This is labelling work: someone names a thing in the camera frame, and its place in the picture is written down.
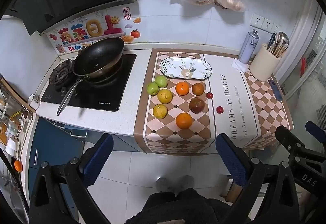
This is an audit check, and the blue cabinet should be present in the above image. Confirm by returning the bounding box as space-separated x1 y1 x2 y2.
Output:
28 116 88 190

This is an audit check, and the metal spoon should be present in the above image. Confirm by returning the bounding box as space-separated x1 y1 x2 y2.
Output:
278 31 290 47

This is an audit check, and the white mug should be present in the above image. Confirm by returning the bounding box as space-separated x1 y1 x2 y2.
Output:
27 93 41 110

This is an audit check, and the large orange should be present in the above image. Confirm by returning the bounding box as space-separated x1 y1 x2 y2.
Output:
175 112 193 130

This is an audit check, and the oval leaf-patterned plate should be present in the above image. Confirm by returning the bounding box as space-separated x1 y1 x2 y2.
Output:
159 57 213 80

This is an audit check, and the green lime back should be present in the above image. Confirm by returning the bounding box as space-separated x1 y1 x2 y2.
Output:
155 76 168 88

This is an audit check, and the small orange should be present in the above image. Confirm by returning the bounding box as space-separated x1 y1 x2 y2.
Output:
175 82 190 96

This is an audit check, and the colourful wall sticker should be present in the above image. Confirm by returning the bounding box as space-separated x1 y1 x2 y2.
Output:
43 6 142 55

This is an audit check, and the grey slipper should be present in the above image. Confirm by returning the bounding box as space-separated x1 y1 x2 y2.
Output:
176 175 195 192
155 177 174 193

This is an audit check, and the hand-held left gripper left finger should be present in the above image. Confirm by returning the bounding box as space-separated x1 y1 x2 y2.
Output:
29 133 114 224

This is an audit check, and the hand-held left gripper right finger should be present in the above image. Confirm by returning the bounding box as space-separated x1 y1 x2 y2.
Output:
215 133 301 224

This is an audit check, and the checkered table mat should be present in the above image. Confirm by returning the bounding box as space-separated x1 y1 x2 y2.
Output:
133 48 294 155

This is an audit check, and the dark-handled utensil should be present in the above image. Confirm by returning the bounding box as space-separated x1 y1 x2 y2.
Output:
266 33 276 52

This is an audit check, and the black gas stove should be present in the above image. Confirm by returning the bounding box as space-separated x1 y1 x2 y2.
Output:
40 53 137 113

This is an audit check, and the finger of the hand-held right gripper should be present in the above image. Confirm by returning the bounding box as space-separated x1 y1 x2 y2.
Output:
305 120 326 143
275 125 311 161

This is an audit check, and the cream utensil holder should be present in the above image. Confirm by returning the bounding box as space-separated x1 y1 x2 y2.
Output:
249 43 281 82

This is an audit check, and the black cable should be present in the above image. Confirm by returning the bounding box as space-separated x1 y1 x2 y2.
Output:
0 147 30 217

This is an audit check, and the green lime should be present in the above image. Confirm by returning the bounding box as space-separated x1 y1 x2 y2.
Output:
147 82 160 96
155 76 168 88

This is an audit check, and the brownish orange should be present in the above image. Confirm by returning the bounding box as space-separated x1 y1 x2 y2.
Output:
192 83 205 96

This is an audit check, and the yellow citrus fruit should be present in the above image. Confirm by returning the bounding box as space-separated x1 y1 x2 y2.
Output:
157 89 173 104
152 104 168 120

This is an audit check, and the wooden board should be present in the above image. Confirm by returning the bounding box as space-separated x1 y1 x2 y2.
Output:
220 174 244 202

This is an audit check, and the bundle of chopsticks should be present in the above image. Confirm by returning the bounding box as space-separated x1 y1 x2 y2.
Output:
270 36 289 58

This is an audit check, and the black wok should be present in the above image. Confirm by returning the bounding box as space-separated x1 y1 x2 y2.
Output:
56 37 125 116

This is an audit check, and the dark red apple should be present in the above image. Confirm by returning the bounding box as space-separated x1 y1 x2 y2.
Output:
188 97 206 114

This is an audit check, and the storage rack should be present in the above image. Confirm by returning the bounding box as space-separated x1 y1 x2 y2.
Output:
0 75 36 163

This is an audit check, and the white paper tissue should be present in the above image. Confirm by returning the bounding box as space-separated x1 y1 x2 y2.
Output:
231 58 253 73

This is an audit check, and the white bowl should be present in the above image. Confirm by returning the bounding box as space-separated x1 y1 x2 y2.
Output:
5 137 19 156

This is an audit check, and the silver spray can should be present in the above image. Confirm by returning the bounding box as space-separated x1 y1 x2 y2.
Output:
238 29 260 64

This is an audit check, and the green lime front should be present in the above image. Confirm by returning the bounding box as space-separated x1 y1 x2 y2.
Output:
147 82 160 96

